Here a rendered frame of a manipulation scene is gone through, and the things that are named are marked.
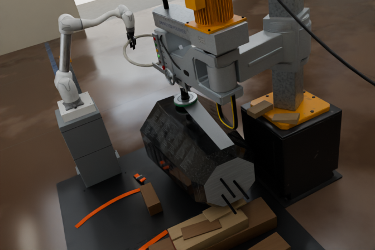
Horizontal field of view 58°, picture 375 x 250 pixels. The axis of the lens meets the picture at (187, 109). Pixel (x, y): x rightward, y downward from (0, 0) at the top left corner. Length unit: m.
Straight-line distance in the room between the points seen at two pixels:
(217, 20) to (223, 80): 0.40
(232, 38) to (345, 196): 1.83
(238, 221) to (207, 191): 0.39
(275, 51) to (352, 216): 1.50
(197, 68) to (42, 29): 7.14
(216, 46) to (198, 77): 0.50
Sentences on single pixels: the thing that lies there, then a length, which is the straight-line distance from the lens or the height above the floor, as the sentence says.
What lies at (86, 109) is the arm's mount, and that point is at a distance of 3.41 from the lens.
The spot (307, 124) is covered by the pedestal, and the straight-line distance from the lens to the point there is 2.81.
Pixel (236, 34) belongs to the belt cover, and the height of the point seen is 1.65.
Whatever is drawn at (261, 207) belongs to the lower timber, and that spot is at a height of 0.15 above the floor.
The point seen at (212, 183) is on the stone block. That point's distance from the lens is 2.51.
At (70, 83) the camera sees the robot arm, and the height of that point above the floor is 1.12.
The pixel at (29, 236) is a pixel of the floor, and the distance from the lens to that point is 3.69.
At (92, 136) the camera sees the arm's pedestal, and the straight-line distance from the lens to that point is 3.49.
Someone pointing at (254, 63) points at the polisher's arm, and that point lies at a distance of 2.37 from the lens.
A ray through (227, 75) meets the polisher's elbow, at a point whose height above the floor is 1.37.
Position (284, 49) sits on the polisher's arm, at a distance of 2.58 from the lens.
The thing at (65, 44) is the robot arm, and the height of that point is 1.42.
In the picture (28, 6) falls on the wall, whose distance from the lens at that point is 9.16.
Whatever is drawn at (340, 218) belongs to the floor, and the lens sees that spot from 3.13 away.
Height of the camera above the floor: 2.38
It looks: 31 degrees down
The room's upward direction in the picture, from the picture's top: 12 degrees counter-clockwise
